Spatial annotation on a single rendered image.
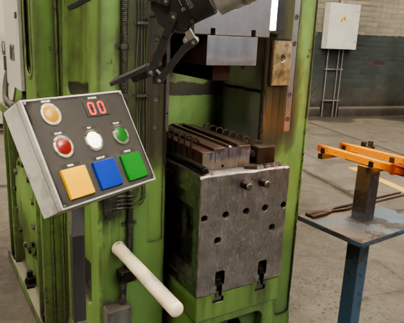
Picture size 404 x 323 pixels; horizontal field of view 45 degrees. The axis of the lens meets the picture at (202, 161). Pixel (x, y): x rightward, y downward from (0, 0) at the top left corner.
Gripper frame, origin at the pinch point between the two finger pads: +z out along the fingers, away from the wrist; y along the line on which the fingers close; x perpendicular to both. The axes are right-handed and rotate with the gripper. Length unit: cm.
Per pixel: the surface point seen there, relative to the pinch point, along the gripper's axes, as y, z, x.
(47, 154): 18.4, 32.9, 20.2
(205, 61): 23, 1, 75
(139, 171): 37, 23, 38
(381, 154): 82, -41, 88
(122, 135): 27, 24, 42
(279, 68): 43, -17, 108
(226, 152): 55, 8, 75
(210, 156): 52, 12, 71
